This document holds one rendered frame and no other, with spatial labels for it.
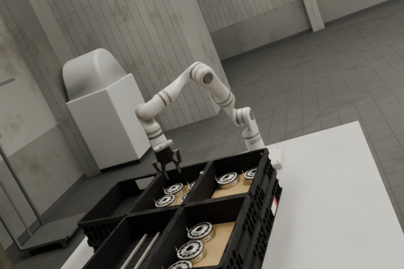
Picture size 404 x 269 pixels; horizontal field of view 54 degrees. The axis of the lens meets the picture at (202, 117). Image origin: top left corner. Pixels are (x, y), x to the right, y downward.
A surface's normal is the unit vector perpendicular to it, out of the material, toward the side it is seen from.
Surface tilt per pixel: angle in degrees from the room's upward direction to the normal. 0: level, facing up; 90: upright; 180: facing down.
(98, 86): 80
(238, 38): 90
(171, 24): 90
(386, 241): 0
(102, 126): 90
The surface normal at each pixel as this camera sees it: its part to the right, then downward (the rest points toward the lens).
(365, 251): -0.37, -0.89
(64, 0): -0.22, 0.35
